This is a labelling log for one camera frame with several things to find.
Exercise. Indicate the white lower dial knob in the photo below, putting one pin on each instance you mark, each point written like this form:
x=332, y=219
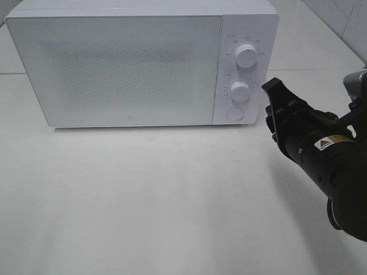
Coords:
x=240, y=91

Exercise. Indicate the white microwave oven body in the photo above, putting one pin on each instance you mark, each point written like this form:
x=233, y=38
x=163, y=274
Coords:
x=253, y=21

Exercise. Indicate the white upper dial knob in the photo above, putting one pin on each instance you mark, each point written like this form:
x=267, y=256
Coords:
x=246, y=55

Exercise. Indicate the white dial knob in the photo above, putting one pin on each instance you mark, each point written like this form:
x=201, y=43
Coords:
x=240, y=91
x=246, y=55

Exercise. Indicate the round white door button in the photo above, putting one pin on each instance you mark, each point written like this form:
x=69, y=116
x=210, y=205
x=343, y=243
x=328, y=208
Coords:
x=235, y=114

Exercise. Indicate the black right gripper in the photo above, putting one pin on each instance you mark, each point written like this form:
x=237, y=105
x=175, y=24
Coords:
x=312, y=139

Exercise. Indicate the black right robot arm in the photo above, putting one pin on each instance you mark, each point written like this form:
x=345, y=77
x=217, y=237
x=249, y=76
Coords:
x=345, y=187

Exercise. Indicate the white microwave door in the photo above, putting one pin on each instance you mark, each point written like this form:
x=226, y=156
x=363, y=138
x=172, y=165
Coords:
x=114, y=71

